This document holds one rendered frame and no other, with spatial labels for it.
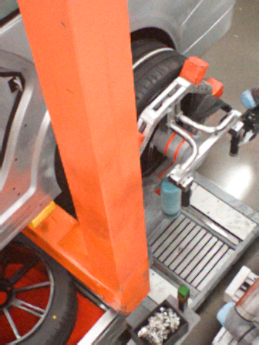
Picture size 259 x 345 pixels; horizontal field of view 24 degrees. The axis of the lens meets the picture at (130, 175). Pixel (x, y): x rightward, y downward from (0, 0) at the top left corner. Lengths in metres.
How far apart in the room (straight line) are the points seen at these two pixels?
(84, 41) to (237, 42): 3.01
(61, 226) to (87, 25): 1.55
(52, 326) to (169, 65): 1.19
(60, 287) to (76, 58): 1.63
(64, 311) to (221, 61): 2.07
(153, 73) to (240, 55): 1.75
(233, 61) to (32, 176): 2.01
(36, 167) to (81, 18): 1.27
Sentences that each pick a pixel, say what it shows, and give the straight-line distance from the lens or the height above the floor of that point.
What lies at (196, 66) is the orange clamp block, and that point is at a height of 1.16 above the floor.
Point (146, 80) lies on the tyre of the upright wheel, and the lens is 2.43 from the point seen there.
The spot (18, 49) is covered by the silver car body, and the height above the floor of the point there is 1.62.
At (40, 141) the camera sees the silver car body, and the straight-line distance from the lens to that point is 2.35.
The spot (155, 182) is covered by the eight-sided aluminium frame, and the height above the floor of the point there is 0.63.
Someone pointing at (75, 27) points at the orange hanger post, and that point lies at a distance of 1.22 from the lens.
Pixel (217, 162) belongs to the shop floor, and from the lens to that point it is 3.62.
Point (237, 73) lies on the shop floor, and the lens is 4.03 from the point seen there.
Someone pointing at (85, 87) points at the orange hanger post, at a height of 2.00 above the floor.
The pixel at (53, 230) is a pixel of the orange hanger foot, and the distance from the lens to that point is 2.67.
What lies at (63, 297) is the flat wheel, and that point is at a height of 0.50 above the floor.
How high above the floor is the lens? 3.02
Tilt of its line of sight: 58 degrees down
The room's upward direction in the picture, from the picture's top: 6 degrees counter-clockwise
